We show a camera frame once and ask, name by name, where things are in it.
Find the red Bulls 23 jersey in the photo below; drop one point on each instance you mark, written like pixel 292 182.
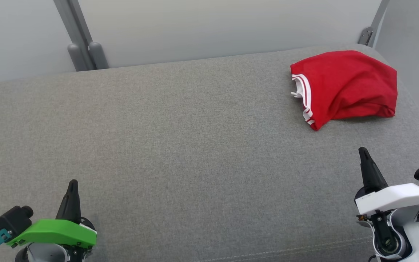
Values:
pixel 351 83

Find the grey partition end post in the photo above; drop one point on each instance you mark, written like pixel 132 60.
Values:
pixel 371 25

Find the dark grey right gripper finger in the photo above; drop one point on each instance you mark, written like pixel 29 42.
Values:
pixel 371 178

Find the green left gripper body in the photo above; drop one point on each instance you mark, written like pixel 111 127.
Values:
pixel 56 233

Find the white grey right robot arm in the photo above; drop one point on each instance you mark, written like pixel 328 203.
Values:
pixel 416 240

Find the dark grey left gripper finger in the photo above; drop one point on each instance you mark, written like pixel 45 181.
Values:
pixel 70 205

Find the grey fabric sofa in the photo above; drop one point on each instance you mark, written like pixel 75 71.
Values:
pixel 195 163

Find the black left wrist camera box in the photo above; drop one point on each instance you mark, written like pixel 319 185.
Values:
pixel 11 220

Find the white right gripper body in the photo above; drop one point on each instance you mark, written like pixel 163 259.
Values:
pixel 395 198

